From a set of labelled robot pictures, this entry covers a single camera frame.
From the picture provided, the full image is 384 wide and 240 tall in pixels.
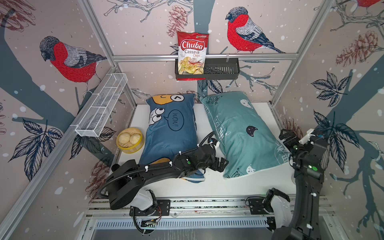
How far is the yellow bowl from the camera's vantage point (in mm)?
941

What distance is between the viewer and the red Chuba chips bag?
2.74 feet

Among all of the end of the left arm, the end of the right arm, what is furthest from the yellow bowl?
the end of the right arm
